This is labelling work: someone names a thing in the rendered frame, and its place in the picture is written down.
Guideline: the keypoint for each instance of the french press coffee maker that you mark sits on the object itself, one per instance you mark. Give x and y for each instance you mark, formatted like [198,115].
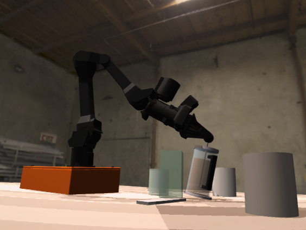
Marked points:
[202,171]

